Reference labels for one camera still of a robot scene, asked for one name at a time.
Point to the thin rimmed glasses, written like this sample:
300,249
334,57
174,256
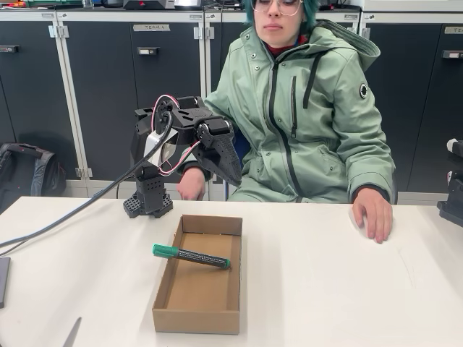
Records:
278,7

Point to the black grey backpack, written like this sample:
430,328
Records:
40,173

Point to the person in green jacket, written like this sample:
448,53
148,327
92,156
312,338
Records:
307,126

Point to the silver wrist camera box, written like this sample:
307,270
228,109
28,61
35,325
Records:
153,144

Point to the left forearm green sleeve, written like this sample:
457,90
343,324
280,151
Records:
372,170

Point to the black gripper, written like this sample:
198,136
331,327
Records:
219,145

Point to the open brown cardboard box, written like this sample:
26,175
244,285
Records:
206,289

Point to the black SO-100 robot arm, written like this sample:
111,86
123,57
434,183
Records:
150,195

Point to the team label tape strip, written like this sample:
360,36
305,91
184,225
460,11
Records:
151,27

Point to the grey USB hub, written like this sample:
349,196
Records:
4,282

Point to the person's left hand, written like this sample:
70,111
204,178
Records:
374,217

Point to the right forearm green sleeve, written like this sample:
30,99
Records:
186,165

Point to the black device red triangle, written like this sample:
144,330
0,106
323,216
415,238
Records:
144,4

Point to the black idle robot arm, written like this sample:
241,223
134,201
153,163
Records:
452,209

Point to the green capped black marker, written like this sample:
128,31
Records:
195,256

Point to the grey scissors blade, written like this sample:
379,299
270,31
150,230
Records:
74,334

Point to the person's right hand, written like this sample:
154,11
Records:
191,184

